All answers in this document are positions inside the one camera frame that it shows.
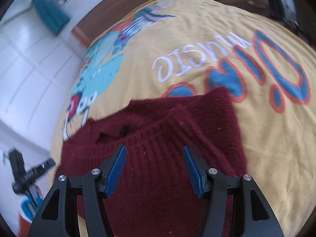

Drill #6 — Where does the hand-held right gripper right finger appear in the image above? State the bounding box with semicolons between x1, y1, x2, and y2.
183;146;284;237

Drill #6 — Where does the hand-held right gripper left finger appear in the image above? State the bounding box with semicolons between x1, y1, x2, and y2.
27;145;127;237

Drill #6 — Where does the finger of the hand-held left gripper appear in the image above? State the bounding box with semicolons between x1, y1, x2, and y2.
25;158;55;178

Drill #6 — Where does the dark red knitted sweater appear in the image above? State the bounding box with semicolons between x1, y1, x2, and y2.
53;87;248;237

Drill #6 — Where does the yellow printed blanket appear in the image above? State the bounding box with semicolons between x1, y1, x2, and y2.
51;0;316;237

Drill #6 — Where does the short teal curtain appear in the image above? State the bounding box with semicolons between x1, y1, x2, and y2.
32;0;71;35

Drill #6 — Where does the wooden bed headboard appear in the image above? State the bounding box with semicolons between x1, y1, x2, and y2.
71;0;188;47

